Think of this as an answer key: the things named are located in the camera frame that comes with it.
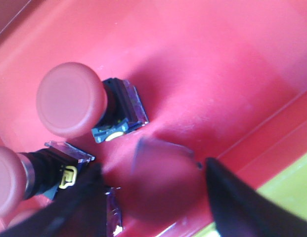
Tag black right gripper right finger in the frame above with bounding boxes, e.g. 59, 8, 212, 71
205, 158, 307, 237

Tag red button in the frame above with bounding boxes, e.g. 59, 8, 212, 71
36, 62, 149, 144
0, 141, 95, 217
103, 138, 205, 237

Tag red button back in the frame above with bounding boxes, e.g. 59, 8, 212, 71
36, 62, 149, 144

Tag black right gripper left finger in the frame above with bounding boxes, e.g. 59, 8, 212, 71
0, 163, 107, 237

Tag red plastic bin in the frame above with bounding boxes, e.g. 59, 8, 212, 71
0, 0, 307, 237

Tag red button front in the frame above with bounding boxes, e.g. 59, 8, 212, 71
103, 138, 205, 237

